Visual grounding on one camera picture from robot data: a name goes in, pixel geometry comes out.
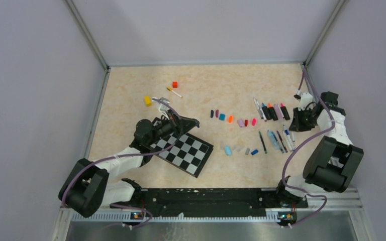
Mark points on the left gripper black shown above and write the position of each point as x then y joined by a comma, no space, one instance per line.
176,124

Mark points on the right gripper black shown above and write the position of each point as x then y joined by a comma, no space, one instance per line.
296,125

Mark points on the white marker blue band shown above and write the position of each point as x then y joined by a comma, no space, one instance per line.
289,139

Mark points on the pale purple highlighter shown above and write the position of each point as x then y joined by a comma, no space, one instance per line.
278,112

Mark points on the thin dark pen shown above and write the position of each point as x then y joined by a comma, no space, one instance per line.
282,142

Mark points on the black highlighter pink cap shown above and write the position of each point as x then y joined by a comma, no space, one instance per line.
284,112

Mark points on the light blue eraser bar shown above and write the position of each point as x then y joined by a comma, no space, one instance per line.
273,140

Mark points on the black highlighter orange cap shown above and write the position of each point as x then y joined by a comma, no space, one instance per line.
272,112

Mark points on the black white chessboard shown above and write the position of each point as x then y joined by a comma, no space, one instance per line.
189,153

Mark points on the white marker magenta end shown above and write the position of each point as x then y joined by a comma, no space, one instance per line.
263,115

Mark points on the black highlighter blue tip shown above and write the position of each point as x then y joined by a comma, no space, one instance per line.
266,112

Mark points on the black gel pen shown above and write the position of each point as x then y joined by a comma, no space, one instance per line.
262,141

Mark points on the blue cap of marker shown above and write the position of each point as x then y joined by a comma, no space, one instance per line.
254,152

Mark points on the light blue highlighter cap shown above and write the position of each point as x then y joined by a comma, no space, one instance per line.
227,150

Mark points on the pale purple highlighter cap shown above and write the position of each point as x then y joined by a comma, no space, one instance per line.
241,123

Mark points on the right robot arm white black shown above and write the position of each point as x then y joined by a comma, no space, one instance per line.
335,160

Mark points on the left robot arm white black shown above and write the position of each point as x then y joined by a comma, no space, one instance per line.
88,186

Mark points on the yellow block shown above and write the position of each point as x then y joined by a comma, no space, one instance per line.
148,101

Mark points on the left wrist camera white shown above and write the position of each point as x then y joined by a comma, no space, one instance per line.
163,105

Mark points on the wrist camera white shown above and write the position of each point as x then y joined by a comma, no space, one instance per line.
305,100
163,105

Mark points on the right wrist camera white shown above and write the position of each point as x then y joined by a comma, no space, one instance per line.
305,100

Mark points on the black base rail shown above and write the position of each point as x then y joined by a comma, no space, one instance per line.
211,202

